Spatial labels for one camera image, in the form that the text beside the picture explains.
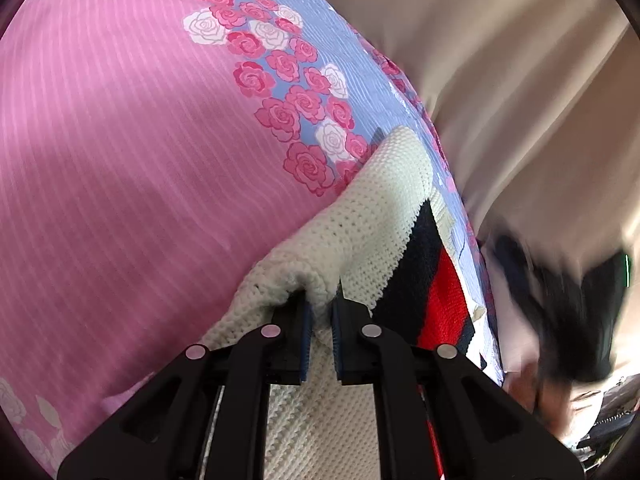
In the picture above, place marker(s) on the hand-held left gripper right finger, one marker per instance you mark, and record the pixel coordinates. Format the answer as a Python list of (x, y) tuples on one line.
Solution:
[(337, 340)]

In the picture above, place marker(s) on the pink floral bed sheet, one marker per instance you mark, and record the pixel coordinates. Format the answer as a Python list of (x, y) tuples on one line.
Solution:
[(150, 160)]

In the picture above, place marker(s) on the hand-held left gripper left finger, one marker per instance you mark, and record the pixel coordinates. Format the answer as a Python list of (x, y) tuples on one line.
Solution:
[(305, 332)]

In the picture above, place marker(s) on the white knitted striped sweater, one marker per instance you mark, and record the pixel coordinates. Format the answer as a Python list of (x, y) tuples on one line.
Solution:
[(370, 240)]

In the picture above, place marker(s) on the beige cloth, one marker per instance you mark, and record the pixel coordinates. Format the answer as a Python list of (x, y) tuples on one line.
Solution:
[(500, 85)]

